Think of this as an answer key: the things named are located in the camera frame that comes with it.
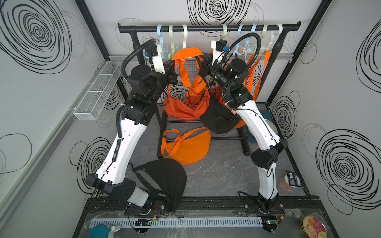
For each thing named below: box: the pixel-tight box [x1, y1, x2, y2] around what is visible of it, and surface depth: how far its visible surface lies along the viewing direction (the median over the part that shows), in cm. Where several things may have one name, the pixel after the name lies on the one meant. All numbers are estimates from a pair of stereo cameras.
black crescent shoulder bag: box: [199, 89, 241, 134], surface depth 82 cm
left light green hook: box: [168, 24, 178, 60], surface depth 57 cm
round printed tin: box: [301, 215, 328, 238], surface depth 67 cm
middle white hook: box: [182, 24, 189, 49], surface depth 53 cm
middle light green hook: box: [220, 23, 228, 40], surface depth 53 cm
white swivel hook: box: [266, 23, 284, 52], surface depth 58 cm
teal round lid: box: [87, 224, 112, 238], surface depth 63 cm
